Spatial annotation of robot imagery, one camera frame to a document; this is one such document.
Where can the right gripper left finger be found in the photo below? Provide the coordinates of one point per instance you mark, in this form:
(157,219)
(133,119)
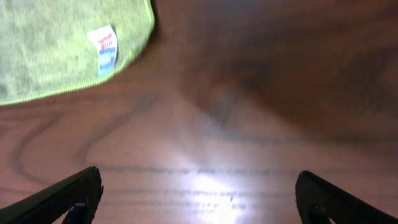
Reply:
(77,197)

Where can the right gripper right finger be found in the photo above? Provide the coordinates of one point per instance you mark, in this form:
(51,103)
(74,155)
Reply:
(319,201)

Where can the light green microfiber cloth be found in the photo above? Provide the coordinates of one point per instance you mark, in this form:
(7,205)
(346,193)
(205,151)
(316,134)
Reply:
(49,47)

